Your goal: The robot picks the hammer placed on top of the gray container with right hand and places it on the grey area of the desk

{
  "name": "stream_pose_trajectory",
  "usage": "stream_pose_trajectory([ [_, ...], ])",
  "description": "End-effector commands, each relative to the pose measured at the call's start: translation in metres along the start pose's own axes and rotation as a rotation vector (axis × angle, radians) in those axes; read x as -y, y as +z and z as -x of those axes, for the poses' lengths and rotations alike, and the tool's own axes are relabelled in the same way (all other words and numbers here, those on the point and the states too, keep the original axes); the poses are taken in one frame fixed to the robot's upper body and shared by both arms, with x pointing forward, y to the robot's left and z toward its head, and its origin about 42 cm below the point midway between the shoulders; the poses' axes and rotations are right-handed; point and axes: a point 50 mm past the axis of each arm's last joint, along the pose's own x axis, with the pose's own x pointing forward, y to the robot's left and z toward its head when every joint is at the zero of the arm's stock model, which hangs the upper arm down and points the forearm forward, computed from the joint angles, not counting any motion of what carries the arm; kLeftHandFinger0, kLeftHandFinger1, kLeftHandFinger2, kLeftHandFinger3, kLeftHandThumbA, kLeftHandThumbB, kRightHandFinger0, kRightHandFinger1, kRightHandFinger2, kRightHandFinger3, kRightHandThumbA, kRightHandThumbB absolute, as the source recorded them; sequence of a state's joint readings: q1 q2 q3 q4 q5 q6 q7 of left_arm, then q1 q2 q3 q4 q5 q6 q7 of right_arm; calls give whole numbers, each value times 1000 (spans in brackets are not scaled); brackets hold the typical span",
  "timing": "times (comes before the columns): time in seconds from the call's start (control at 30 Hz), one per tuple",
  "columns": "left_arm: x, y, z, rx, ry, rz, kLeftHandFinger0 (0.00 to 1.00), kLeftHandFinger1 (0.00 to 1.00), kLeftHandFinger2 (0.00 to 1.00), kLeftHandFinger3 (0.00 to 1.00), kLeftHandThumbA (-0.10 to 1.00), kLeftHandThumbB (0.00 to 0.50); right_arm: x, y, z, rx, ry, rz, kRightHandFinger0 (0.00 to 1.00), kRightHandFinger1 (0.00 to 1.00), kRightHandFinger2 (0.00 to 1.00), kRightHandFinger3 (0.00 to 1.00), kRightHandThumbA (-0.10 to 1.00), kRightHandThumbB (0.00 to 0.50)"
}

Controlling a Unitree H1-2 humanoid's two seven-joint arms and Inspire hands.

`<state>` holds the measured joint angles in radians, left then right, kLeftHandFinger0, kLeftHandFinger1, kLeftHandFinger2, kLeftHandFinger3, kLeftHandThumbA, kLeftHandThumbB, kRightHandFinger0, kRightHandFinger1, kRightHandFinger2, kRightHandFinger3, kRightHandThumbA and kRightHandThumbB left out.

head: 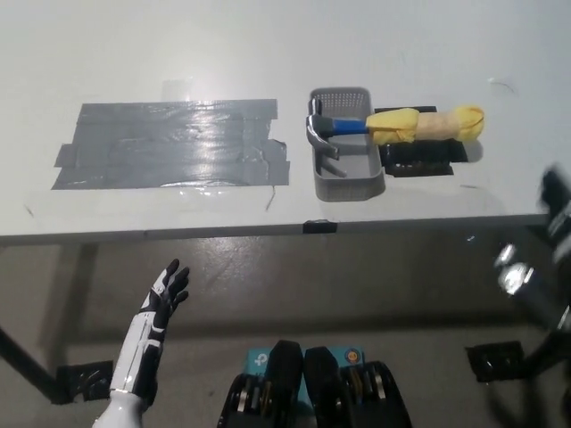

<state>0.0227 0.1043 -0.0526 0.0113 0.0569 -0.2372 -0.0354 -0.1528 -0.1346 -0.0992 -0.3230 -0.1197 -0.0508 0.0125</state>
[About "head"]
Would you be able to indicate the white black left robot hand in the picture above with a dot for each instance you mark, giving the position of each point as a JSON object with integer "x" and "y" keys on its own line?
{"x": 154, "y": 307}

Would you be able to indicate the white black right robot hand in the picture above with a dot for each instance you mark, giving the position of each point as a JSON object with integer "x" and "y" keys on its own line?
{"x": 555, "y": 209}

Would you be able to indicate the blue hammer with yellow wrap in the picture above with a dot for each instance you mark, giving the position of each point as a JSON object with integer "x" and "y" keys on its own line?
{"x": 348, "y": 126}

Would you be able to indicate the black tape patch on desk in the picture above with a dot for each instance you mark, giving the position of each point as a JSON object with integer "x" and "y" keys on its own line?
{"x": 415, "y": 162}

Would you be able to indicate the gray perforated plastic container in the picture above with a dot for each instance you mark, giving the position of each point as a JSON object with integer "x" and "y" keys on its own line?
{"x": 348, "y": 189}

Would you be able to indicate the black table leg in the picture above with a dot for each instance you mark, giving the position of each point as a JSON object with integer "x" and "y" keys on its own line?
{"x": 27, "y": 363}
{"x": 546, "y": 348}

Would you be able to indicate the small black tape strip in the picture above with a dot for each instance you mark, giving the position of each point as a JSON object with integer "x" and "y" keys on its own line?
{"x": 320, "y": 227}

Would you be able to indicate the gray duct tape patch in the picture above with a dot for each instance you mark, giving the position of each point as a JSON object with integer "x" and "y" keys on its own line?
{"x": 156, "y": 147}

